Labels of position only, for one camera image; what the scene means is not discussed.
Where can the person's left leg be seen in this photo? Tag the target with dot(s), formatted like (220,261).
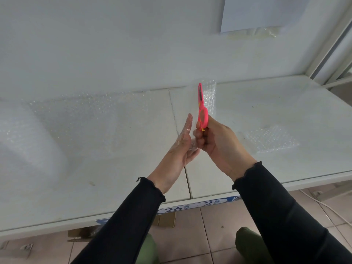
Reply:
(150,251)

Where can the blue and white label strip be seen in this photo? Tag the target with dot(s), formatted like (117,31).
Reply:
(198,204)

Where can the white metal frame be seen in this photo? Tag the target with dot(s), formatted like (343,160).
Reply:
(330,49)

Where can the person's leg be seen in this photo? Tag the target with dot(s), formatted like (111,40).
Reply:
(250,247)
(150,251)

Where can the clear bubble wrap sheet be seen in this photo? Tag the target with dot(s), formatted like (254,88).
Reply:
(82,115)

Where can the person's right thumb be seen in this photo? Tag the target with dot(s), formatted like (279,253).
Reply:
(212,123)

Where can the pink scissors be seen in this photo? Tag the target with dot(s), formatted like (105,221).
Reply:
(203,115)

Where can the brown cardboard box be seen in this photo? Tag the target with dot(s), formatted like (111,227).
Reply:
(82,233)

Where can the person's left thumb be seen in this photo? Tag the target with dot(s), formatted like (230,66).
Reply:
(193,155)

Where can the person's left forearm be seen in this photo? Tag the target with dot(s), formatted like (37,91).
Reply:
(129,225)

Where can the person's right hand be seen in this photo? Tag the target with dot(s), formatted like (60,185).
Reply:
(222,148)

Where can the white paper sheet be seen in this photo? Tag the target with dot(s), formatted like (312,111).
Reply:
(261,12)

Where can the small bubble wrap piece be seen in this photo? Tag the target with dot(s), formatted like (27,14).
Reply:
(271,138)

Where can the person's left hand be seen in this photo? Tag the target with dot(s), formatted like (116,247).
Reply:
(173,164)

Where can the person's right leg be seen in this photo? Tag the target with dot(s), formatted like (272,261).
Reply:
(250,247)

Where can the person's right forearm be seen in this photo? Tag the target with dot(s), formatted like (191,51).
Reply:
(286,217)

